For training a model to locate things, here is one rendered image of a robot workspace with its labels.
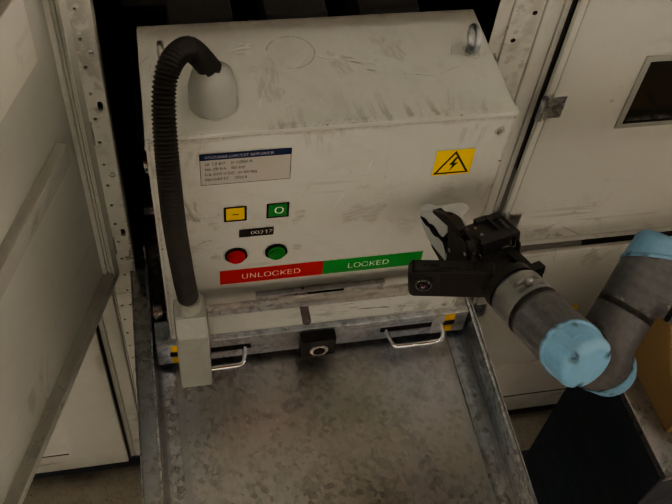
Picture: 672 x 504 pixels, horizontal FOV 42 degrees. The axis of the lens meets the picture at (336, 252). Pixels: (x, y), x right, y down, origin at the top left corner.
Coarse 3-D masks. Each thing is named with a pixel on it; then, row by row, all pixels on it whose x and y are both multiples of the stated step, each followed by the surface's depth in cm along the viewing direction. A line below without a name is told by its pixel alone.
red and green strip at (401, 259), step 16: (368, 256) 137; (384, 256) 137; (400, 256) 138; (416, 256) 139; (224, 272) 133; (240, 272) 134; (256, 272) 134; (272, 272) 135; (288, 272) 136; (304, 272) 137; (320, 272) 138; (336, 272) 138
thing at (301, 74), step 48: (144, 48) 119; (240, 48) 120; (288, 48) 121; (336, 48) 122; (384, 48) 123; (432, 48) 124; (480, 48) 124; (144, 96) 113; (240, 96) 114; (288, 96) 115; (336, 96) 116; (384, 96) 117; (432, 96) 117; (480, 96) 118; (144, 144) 113
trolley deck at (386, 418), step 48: (144, 288) 160; (144, 336) 154; (432, 336) 159; (480, 336) 160; (144, 384) 148; (240, 384) 150; (288, 384) 151; (336, 384) 151; (384, 384) 152; (432, 384) 153; (144, 432) 143; (192, 432) 144; (240, 432) 145; (288, 432) 145; (336, 432) 146; (384, 432) 147; (432, 432) 147; (144, 480) 138; (192, 480) 139; (240, 480) 140; (288, 480) 140; (336, 480) 141; (384, 480) 142; (432, 480) 142; (480, 480) 143; (528, 480) 143
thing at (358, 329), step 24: (408, 312) 152; (432, 312) 153; (456, 312) 153; (168, 336) 145; (216, 336) 146; (240, 336) 147; (264, 336) 148; (288, 336) 149; (336, 336) 152; (360, 336) 153; (384, 336) 155; (168, 360) 148
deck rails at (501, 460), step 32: (160, 288) 160; (480, 352) 151; (160, 384) 148; (480, 384) 153; (160, 416) 145; (480, 416) 150; (160, 448) 137; (480, 448) 146; (512, 448) 140; (160, 480) 131; (512, 480) 141
